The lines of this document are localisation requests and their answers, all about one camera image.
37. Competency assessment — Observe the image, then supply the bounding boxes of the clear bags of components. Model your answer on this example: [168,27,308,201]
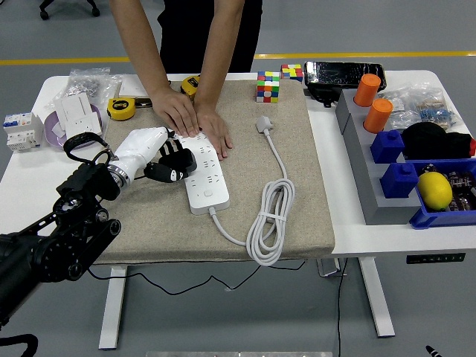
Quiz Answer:
[379,82,464,131]

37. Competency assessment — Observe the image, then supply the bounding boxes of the small colourful puzzle cube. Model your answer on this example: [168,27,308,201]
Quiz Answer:
[280,63,304,83]

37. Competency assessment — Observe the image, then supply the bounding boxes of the orange cylinder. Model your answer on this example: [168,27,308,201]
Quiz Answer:
[363,98,394,134]
[353,73,382,108]

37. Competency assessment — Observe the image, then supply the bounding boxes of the black hanging cable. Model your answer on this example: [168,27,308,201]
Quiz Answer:
[336,258,349,357]

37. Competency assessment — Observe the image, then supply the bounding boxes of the large colourful puzzle cube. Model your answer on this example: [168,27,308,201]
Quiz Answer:
[255,71,281,104]

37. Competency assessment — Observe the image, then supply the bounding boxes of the yellow tape measure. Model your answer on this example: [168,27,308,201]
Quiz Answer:
[106,97,137,122]
[180,74,202,100]

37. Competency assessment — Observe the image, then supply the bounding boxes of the person's right hand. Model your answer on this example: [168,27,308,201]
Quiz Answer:
[150,87,201,138]

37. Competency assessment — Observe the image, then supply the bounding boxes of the black glossy device with stand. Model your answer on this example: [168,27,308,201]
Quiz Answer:
[303,60,387,108]

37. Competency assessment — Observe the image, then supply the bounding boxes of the grey stepped block holder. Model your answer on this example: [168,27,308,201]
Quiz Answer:
[335,89,423,226]

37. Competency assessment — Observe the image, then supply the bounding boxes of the thin black cable wavy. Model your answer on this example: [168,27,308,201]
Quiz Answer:
[87,258,313,297]

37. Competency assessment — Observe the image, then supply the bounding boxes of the white power cord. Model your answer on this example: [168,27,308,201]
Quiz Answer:
[208,126,297,267]

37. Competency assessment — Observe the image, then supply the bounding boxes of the person's torso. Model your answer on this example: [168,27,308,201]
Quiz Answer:
[158,0,263,75]

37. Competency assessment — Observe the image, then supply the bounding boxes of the white power strip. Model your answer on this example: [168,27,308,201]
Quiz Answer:
[177,130,231,216]

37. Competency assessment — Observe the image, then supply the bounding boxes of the clear bag of screws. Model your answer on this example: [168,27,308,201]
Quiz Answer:
[66,67,123,100]

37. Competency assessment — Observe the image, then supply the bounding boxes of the yellow lemon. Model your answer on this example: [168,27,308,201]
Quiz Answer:
[416,171,454,212]

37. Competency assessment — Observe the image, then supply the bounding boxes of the white circuit breaker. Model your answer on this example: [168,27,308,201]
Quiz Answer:
[2,112,45,152]

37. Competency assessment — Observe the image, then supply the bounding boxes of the blue block with stud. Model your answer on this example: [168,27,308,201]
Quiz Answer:
[370,129,405,164]
[379,162,420,199]

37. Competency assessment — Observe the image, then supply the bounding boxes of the white wall socket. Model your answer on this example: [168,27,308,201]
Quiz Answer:
[63,111,103,141]

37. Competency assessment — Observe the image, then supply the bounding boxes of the black plug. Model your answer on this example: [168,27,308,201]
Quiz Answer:
[163,147,197,175]

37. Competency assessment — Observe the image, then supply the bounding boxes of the white cord plug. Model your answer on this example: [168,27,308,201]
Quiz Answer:
[255,115,274,134]

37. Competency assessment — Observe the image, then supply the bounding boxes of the grey-brown mat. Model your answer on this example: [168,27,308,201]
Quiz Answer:
[94,79,335,266]

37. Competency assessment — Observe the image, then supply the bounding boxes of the blue plastic bin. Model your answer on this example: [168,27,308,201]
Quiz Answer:
[404,158,476,230]

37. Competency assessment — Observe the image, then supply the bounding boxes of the black table control panel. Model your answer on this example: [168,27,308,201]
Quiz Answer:
[405,252,466,265]

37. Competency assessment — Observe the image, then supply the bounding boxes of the person's left hand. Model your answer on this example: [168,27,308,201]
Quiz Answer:
[195,102,234,161]

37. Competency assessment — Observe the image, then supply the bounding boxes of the metal bracket under table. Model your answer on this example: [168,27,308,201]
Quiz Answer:
[316,258,349,278]

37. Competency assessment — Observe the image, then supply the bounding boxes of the white table leg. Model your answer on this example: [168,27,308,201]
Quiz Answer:
[358,257,395,338]
[98,266,128,351]

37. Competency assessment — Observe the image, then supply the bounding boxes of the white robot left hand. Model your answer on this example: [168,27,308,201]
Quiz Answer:
[111,126,197,184]

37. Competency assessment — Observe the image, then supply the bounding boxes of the black office chair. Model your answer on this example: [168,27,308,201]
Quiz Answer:
[39,0,101,22]

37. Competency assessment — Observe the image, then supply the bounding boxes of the purple plate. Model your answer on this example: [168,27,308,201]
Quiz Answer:
[43,103,103,152]

